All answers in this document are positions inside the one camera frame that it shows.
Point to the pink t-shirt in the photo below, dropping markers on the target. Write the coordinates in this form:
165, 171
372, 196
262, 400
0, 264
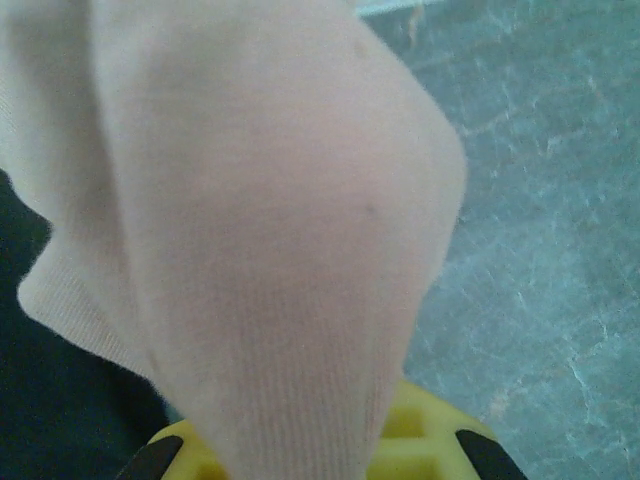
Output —
250, 200

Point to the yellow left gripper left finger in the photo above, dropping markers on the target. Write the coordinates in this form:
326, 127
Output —
175, 460

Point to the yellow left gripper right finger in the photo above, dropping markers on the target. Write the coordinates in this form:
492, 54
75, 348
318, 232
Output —
430, 440

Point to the black folded t-shirt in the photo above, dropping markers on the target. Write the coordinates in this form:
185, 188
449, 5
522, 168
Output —
60, 390

